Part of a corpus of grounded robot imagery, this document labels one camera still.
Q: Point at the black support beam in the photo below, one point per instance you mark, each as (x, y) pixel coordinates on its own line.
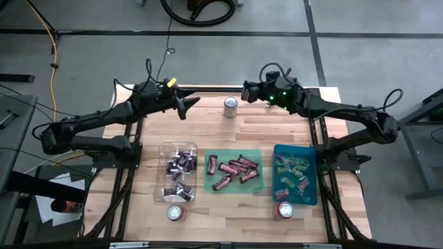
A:
(41, 186)

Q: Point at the white paper sheets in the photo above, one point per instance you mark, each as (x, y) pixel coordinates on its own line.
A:
(45, 211)

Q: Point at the red vacuum cleaner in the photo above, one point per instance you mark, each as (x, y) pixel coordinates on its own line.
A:
(194, 3)

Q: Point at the black aluminium frame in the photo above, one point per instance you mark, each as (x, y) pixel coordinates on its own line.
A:
(214, 89)

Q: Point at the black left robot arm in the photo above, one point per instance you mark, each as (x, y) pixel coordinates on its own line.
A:
(104, 112)

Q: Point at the clear plastic basket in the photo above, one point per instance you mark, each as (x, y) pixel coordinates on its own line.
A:
(162, 180)

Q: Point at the red-brown chocolate bar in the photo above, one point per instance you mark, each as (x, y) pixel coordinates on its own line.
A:
(212, 164)
(222, 182)
(239, 166)
(248, 161)
(228, 168)
(249, 176)

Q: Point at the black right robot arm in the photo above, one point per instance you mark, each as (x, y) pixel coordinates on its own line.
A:
(346, 109)

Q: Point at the grey side table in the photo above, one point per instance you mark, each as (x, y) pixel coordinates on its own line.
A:
(14, 173)

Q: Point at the blue plastic basket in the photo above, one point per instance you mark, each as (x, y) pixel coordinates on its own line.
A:
(313, 183)

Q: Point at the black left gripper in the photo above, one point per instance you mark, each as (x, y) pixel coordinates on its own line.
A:
(155, 97)

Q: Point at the red soda can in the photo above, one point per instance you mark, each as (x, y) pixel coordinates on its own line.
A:
(284, 210)
(176, 211)

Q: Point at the black floor strip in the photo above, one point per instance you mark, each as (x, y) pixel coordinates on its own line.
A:
(17, 78)

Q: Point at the orange and black bottle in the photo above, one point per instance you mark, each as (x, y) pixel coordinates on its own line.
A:
(65, 206)

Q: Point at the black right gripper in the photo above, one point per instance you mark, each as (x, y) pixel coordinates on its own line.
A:
(282, 91)

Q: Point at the red gummy candy clear wrapper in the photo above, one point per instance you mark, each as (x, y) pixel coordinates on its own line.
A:
(304, 184)
(282, 194)

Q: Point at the silver soda can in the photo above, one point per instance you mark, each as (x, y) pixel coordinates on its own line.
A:
(230, 107)

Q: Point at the grey metal stand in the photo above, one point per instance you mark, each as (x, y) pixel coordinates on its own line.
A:
(416, 155)

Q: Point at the translucent green plastic basket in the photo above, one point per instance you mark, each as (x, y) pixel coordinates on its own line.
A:
(256, 186)

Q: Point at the black stand leg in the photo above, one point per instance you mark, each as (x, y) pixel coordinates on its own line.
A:
(41, 15)

